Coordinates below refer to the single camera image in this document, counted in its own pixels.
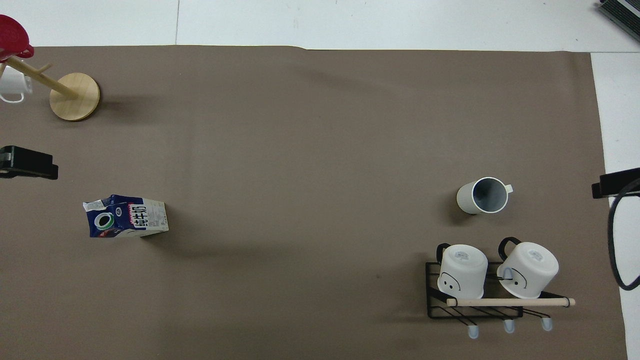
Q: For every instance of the grey cup with blue inside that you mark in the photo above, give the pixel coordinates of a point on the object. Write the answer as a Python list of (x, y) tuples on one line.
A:
[(487, 195)]

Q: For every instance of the red cup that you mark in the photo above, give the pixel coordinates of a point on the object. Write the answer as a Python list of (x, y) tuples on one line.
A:
[(11, 34)]

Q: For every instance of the black stand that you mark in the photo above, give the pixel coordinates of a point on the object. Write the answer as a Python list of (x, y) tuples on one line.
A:
[(27, 162), (617, 184)]

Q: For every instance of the blue and white milk carton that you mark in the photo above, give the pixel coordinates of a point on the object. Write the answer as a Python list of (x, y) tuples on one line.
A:
[(135, 216)]

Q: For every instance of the small white mug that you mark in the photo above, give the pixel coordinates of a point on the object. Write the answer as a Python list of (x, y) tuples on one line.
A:
[(14, 82)]

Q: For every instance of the dark grey ribbed device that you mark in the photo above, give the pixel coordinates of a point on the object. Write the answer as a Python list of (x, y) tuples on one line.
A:
[(622, 11)]

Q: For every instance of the wooden mug tree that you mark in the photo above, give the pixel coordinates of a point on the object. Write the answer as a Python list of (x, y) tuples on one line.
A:
[(75, 97)]

